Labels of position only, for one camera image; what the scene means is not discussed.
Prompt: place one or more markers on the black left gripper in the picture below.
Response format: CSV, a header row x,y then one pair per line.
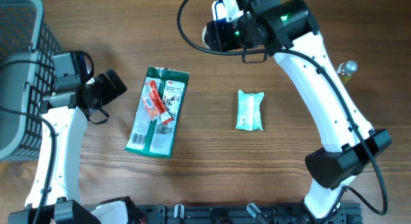
x,y
113,92

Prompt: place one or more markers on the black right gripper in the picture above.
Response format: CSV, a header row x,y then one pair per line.
x,y
219,38

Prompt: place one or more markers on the red snack packet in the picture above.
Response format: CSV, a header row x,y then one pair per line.
x,y
153,104

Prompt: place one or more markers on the green 3M gloves package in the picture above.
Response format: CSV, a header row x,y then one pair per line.
x,y
151,138

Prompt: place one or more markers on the teal wet wipes pack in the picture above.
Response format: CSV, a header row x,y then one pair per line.
x,y
249,114

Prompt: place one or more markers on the yellow oil bottle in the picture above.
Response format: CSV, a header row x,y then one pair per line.
x,y
346,70

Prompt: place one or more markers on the green white round tub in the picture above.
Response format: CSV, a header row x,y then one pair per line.
x,y
204,31

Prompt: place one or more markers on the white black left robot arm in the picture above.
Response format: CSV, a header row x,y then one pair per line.
x,y
46,101

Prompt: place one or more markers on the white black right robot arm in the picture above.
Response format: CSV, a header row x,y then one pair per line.
x,y
289,33

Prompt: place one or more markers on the white cube barcode scanner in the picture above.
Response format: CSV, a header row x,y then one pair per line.
x,y
227,10

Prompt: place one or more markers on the grey mesh shopping basket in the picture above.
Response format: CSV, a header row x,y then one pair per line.
x,y
27,71

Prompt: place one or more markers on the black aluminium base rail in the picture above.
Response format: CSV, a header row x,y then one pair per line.
x,y
237,214

